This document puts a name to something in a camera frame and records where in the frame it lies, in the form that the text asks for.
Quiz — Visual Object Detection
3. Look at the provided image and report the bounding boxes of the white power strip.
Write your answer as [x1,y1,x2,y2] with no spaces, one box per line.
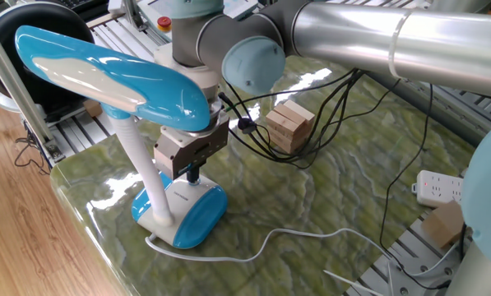
[411,169,465,209]

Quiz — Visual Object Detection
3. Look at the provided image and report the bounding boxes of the blue white desk lamp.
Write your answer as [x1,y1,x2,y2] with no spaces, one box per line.
[14,25,229,250]

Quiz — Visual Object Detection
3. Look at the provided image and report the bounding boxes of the large tan wooden block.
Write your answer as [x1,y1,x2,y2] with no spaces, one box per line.
[420,200,466,249]

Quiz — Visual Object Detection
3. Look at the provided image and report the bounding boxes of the long thin black cable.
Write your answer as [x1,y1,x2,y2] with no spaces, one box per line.
[378,83,454,291]

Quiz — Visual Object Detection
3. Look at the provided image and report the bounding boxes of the thin black floor cable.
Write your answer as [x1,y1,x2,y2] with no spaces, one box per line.
[13,121,52,177]

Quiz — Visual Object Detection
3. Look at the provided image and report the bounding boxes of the white teach pendant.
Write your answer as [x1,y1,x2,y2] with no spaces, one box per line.
[140,0,262,42]

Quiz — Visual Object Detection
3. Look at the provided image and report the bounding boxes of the aluminium profile stand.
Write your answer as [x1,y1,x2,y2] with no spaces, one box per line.
[107,0,150,33]

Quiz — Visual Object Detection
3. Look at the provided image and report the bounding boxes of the small brown wooden block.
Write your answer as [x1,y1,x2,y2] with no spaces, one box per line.
[83,99,104,118]

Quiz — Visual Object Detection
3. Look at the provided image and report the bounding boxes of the black keyboard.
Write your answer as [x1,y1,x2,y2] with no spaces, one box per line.
[53,0,110,13]

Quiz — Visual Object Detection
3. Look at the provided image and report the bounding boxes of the grey gripper body white plate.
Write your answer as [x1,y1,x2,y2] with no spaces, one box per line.
[153,109,230,181]

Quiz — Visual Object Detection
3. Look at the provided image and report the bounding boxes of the aluminium frame post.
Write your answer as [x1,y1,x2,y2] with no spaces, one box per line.
[0,12,67,165]

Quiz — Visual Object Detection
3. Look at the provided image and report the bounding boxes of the wooden jenga block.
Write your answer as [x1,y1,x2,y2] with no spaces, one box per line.
[265,109,302,137]
[284,99,317,124]
[274,104,310,131]

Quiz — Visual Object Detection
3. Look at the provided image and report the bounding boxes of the long white cable tie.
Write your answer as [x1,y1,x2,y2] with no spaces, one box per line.
[322,269,385,296]

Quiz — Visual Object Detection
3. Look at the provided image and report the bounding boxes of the white lamp power cable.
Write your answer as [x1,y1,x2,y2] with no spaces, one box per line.
[145,228,462,277]

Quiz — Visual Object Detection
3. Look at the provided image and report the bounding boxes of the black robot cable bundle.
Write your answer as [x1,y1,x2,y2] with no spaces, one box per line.
[218,67,402,169]

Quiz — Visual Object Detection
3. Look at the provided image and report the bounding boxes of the black round chair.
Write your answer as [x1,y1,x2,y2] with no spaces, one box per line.
[0,1,96,124]

